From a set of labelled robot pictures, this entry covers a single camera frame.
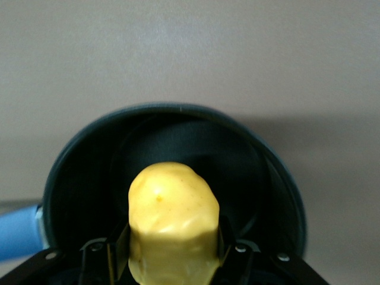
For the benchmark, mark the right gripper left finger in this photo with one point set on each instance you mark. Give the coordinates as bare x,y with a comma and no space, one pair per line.
115,255

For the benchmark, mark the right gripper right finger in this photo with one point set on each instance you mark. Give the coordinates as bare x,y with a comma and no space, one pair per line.
228,246

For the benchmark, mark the yellow potato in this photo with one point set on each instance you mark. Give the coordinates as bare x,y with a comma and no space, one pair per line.
175,213

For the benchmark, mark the brown table cover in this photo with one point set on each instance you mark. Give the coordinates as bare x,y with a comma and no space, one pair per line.
190,50

